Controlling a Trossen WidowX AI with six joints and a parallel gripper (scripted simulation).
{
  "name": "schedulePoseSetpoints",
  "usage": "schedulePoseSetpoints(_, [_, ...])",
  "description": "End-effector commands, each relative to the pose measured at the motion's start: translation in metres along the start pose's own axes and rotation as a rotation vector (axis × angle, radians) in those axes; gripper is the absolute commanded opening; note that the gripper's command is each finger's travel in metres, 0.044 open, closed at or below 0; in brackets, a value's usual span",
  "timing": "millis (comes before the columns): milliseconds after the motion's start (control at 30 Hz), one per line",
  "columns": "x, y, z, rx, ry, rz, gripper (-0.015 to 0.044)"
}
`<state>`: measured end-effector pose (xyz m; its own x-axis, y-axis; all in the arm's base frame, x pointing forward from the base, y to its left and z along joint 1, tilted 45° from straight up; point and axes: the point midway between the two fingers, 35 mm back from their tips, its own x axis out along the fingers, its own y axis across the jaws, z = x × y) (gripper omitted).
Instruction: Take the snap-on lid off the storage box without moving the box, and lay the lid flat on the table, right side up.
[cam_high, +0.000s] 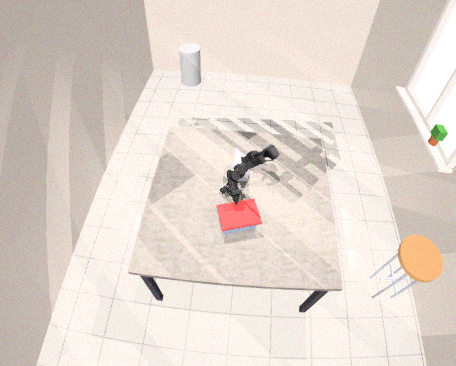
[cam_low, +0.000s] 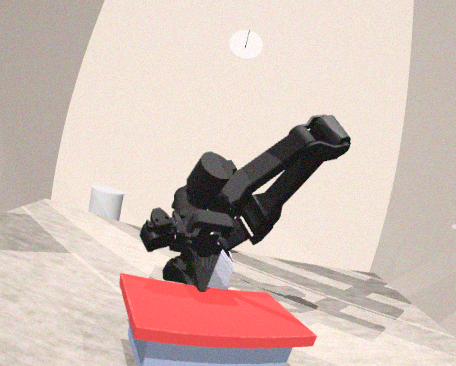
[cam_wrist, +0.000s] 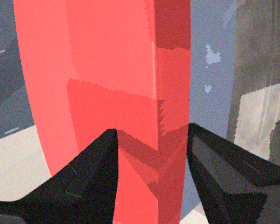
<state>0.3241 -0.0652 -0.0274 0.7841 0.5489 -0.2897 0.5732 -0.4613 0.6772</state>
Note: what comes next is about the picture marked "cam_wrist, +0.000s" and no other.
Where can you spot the red box lid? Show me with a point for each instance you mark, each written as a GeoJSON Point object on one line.
{"type": "Point", "coordinates": [90, 65]}

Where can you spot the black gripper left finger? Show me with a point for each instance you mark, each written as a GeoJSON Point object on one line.
{"type": "Point", "coordinates": [82, 192]}

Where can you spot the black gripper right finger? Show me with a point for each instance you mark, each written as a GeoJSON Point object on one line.
{"type": "Point", "coordinates": [235, 186]}

